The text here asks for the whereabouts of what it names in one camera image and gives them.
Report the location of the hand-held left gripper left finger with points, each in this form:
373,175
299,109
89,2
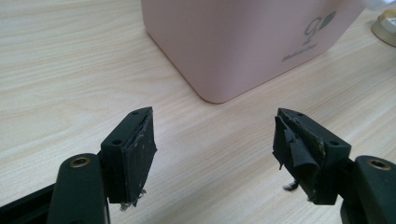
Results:
130,155

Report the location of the pink plastic box with lid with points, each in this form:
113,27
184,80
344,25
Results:
236,46

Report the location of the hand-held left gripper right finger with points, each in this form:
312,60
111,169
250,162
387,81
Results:
314,155

